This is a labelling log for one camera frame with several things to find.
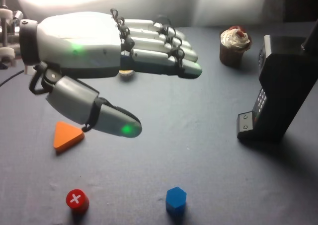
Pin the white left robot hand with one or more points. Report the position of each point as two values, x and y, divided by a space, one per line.
79 46

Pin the black toy phone with antenna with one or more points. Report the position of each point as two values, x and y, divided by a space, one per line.
283 91

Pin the small yellow round toy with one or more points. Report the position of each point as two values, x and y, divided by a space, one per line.
126 74

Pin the orange triangle block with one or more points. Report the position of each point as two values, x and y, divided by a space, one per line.
65 136

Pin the grey table cloth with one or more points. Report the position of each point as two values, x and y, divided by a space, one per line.
174 160

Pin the toy cupcake white frosting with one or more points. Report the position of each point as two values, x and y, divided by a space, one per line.
233 45

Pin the red cylinder block white cross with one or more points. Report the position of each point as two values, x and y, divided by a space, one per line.
77 202

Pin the blue hexagon block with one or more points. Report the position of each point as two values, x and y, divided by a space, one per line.
176 199

